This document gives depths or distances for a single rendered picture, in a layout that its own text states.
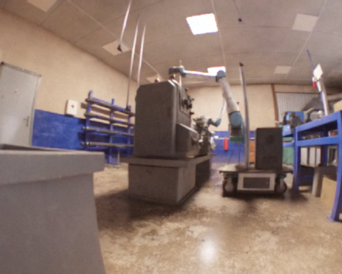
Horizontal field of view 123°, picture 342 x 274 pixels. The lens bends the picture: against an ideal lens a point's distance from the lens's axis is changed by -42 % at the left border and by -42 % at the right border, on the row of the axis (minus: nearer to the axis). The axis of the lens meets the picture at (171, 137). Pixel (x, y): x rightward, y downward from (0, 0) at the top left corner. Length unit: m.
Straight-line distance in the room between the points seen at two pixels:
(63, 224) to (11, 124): 3.68
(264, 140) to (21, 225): 2.05
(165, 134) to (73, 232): 1.42
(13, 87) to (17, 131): 0.93
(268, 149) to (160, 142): 1.29
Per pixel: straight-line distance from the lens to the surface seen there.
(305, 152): 6.25
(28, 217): 0.18
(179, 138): 1.60
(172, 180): 1.61
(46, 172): 0.16
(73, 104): 4.46
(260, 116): 7.07
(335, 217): 1.55
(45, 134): 4.14
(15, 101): 3.92
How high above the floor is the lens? 0.58
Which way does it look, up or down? 4 degrees up
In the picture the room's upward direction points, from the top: 1 degrees clockwise
